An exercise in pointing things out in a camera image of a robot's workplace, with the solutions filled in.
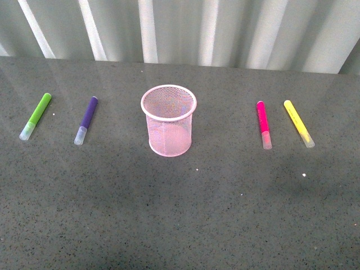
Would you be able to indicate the pink highlighter pen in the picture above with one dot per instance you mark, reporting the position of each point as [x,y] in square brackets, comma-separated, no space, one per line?
[263,124]

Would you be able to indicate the purple highlighter pen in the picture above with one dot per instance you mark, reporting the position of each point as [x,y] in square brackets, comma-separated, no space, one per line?
[84,126]

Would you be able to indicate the pink mesh pen cup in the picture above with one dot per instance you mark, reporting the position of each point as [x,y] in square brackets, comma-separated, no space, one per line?
[169,109]

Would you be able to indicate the yellow highlighter pen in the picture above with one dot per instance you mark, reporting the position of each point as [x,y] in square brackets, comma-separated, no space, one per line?
[298,123]

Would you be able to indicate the green highlighter pen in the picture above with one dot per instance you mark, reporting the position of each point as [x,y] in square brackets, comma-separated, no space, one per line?
[35,117]

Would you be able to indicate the white pleated curtain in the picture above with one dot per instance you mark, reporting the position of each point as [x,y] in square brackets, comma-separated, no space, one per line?
[309,36]

